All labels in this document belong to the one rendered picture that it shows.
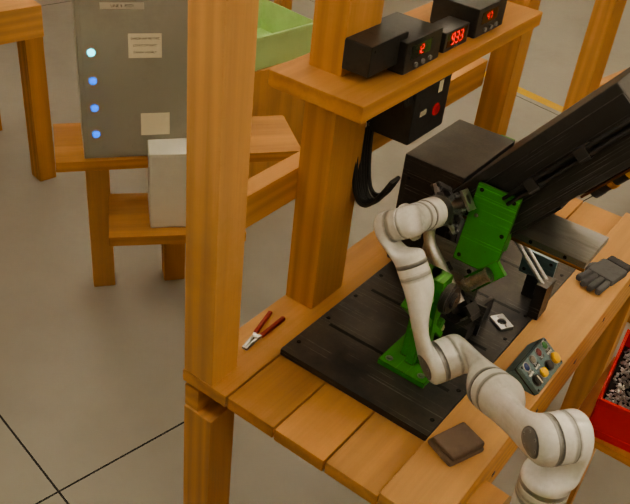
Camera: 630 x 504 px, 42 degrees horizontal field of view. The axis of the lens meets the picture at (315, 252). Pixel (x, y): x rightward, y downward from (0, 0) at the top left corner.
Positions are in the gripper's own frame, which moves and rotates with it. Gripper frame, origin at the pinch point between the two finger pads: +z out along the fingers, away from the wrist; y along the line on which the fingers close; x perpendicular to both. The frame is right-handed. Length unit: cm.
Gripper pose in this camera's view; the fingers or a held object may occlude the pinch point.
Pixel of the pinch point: (458, 204)
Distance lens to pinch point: 204.8
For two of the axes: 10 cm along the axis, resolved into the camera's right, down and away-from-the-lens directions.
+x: -7.5, 3.1, 5.8
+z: 5.5, -1.9, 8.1
